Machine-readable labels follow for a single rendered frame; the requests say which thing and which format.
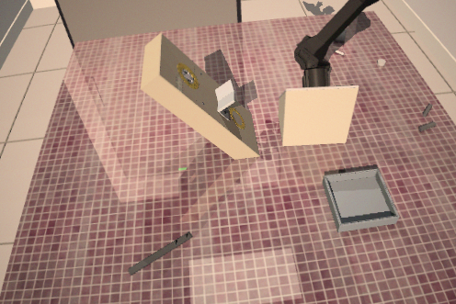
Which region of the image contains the dark grey panel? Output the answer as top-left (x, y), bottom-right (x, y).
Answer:
top-left (141, 33), bottom-right (259, 160)

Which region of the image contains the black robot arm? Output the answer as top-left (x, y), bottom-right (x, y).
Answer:
top-left (294, 0), bottom-right (380, 88)

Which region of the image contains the white round cartridge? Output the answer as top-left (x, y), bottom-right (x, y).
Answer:
top-left (181, 69), bottom-right (194, 84)

